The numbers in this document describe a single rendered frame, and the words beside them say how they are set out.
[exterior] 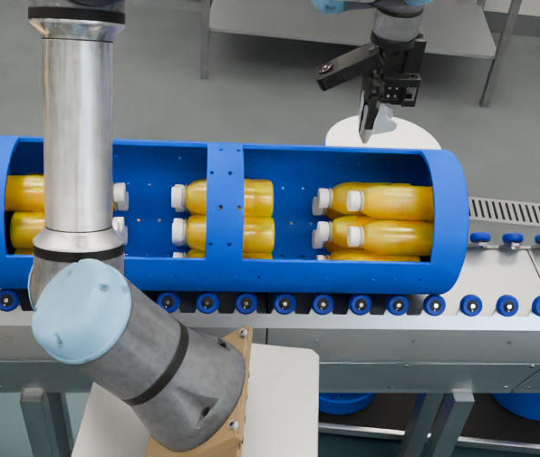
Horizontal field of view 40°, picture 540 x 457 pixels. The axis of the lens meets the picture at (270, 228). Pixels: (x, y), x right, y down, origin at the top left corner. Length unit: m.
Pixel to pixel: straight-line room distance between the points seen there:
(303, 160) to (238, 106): 2.30
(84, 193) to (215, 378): 0.28
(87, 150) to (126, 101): 2.88
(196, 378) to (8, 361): 0.74
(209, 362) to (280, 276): 0.46
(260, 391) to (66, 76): 0.50
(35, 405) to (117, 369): 0.90
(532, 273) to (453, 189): 0.41
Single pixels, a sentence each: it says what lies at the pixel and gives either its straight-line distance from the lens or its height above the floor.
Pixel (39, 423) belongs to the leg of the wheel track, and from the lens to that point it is 1.80.
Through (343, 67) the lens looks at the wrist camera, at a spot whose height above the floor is 1.43.
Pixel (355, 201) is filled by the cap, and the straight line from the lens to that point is 1.39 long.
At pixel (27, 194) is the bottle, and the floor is 1.16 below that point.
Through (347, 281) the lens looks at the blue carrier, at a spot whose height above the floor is 1.06.
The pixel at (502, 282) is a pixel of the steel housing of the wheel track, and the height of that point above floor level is 0.93.
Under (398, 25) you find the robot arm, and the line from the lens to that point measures 1.18.
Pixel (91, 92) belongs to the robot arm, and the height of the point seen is 1.53.
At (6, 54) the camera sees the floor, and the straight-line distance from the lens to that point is 4.28.
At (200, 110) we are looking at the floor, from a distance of 3.74.
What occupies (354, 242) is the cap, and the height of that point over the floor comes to 1.10.
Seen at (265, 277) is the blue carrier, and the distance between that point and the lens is 1.33.
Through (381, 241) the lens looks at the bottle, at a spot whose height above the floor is 1.11.
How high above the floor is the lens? 2.02
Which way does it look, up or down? 41 degrees down
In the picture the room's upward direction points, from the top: 6 degrees clockwise
